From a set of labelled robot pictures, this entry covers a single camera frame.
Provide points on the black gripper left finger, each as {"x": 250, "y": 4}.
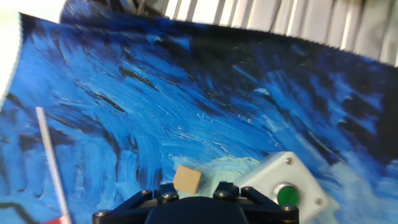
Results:
{"x": 124, "y": 214}

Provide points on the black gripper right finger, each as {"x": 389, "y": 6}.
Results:
{"x": 267, "y": 214}

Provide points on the small wooden block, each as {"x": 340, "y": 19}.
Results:
{"x": 186, "y": 180}

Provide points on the white box green push button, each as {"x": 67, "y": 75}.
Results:
{"x": 280, "y": 168}

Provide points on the large red flag white stick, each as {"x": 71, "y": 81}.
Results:
{"x": 49, "y": 149}

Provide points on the painted blue yellow tablecloth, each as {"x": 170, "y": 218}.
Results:
{"x": 155, "y": 109}

